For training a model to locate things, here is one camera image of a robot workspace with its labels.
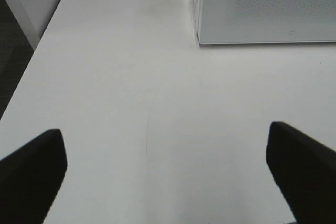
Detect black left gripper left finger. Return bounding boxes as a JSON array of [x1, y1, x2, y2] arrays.
[[1, 129, 68, 223]]

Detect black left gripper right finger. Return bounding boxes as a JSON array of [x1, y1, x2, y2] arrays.
[[266, 122, 335, 223]]

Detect white microwave door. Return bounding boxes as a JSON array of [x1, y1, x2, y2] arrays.
[[199, 0, 335, 45]]

